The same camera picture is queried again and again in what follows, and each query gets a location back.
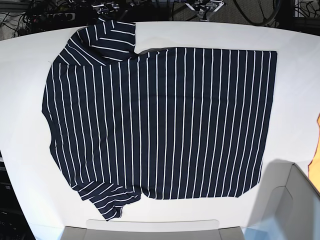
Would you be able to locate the navy white striped T-shirt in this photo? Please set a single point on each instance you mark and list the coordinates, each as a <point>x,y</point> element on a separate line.
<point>172,123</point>

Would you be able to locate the grey tray at bottom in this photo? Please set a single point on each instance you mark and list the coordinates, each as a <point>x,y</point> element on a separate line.
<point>137,230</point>

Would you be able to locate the grey bin at right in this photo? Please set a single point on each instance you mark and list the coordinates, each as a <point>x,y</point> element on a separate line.
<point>287,206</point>

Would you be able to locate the yellow orange cloth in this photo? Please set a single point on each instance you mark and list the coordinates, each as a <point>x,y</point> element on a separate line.
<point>314,168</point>

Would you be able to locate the metal gripper mount top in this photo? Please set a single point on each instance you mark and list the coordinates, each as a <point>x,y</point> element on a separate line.
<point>204,9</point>

